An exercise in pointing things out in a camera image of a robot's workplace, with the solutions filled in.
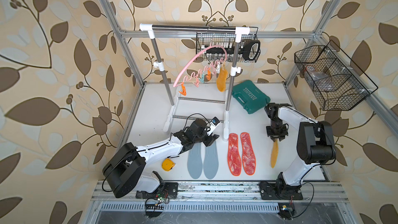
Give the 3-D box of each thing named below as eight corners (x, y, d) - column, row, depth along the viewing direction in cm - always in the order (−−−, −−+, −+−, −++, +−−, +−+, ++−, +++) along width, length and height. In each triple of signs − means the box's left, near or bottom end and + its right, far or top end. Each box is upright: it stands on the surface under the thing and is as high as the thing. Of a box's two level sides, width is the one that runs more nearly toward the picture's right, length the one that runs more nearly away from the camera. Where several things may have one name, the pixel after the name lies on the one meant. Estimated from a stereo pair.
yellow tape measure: (160, 166, 84) (159, 165, 82) (167, 158, 87) (166, 156, 85) (169, 173, 82) (168, 172, 80) (175, 164, 85) (175, 162, 83)
